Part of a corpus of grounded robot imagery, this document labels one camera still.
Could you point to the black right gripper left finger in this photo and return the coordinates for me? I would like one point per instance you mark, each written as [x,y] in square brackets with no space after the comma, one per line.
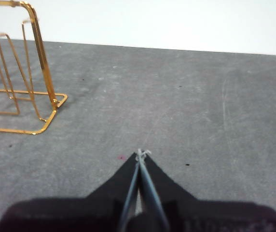
[80,212]

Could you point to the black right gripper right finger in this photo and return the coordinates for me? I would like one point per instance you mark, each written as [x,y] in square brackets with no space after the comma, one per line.
[200,215]

